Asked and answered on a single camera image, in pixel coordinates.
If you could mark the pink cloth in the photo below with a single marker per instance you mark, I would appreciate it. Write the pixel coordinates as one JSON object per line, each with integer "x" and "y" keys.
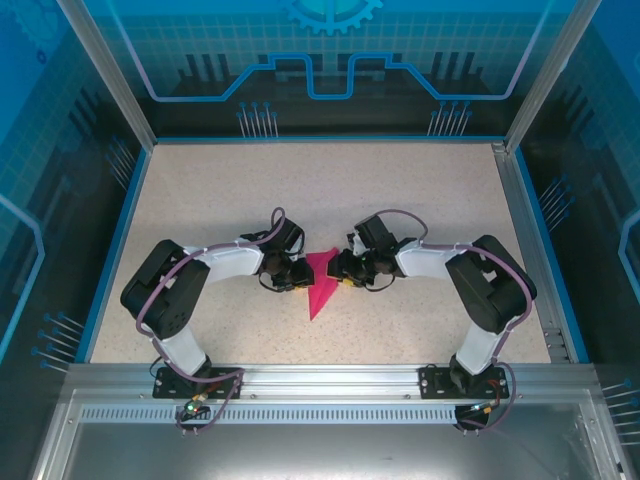
{"x": 320, "y": 300}

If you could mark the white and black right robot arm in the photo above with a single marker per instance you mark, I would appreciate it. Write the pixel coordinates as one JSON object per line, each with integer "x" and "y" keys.
{"x": 425, "y": 262}

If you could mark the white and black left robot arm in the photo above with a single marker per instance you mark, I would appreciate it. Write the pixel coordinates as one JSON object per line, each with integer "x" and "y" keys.
{"x": 235, "y": 262}

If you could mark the grey metal tray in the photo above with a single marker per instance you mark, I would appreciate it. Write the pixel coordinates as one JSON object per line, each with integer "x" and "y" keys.
{"x": 320, "y": 455}

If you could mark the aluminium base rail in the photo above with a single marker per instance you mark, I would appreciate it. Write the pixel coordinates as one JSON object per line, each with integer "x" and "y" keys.
{"x": 330, "y": 385}

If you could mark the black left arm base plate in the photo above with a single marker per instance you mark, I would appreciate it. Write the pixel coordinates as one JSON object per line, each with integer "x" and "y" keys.
{"x": 225, "y": 375}

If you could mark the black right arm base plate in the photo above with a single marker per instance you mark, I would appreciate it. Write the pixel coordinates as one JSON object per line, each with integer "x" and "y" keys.
{"x": 432, "y": 382}

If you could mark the aluminium side rail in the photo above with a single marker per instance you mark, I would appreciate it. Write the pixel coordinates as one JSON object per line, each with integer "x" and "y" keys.
{"x": 520, "y": 225}

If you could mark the blue printed enclosure panel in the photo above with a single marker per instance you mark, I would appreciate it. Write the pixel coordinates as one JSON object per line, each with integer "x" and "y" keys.
{"x": 600, "y": 175}
{"x": 320, "y": 115}
{"x": 40, "y": 175}

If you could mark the aluminium frame post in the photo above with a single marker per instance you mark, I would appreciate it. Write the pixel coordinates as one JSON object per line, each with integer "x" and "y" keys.
{"x": 545, "y": 70}
{"x": 107, "y": 70}

